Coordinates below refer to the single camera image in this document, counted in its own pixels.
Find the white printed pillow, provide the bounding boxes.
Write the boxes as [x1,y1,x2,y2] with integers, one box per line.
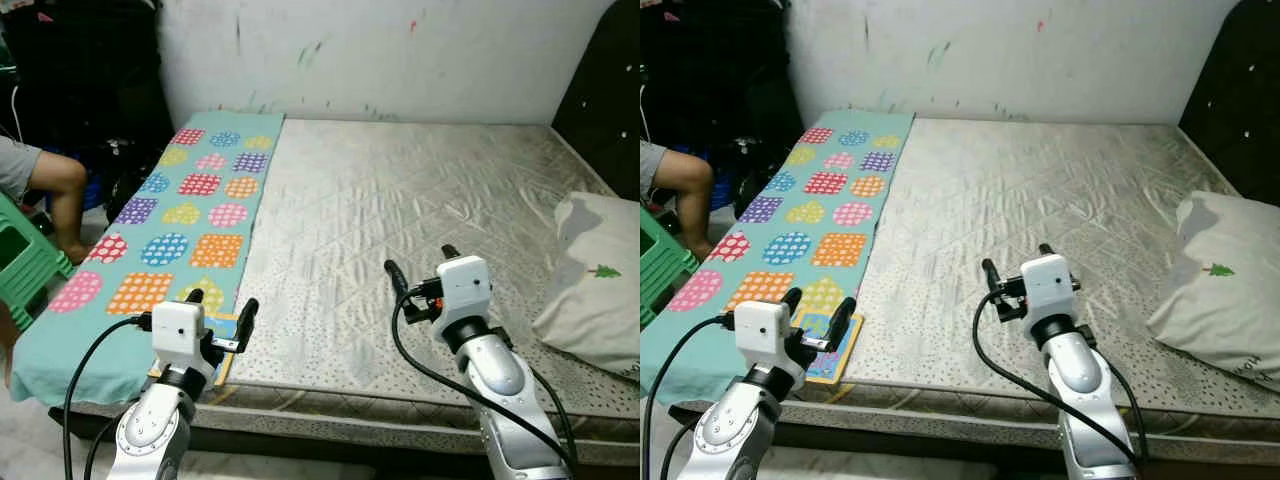
[1145,190,1280,386]
[530,192,640,379]

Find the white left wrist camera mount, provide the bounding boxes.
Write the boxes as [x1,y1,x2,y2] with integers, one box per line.
[150,300,223,373]
[733,298,806,371]

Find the blue children's board book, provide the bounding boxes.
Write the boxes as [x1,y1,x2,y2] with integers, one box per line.
[790,308,867,387]
[148,312,242,387]

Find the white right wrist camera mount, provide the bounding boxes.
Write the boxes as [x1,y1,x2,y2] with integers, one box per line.
[1020,254,1076,331]
[438,256,493,336]

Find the grey patterned mattress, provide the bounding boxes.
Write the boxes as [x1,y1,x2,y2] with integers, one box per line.
[50,118,640,456]
[670,118,1280,446]

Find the black tufted headboard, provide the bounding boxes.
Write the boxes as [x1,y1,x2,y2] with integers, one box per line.
[552,0,640,201]
[1178,0,1280,206]

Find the dark bed frame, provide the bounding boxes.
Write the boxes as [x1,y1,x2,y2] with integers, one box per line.
[665,400,1280,480]
[50,405,640,480]

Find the green plastic stool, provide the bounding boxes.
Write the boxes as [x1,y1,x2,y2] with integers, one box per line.
[640,205,699,326]
[0,192,76,331]

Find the teal polka pattern blanket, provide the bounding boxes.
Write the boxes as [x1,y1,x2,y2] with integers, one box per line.
[640,110,916,406]
[8,110,286,406]

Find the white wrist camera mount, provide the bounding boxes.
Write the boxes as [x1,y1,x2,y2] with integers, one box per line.
[1020,254,1076,331]
[733,298,806,371]
[150,300,223,373]
[438,256,493,336]

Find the person in grey shorts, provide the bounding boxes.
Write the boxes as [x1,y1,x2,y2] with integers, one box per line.
[0,135,91,266]
[640,140,716,263]

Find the blue plastic crate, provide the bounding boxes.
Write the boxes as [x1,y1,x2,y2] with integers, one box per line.
[705,150,737,211]
[75,150,109,213]

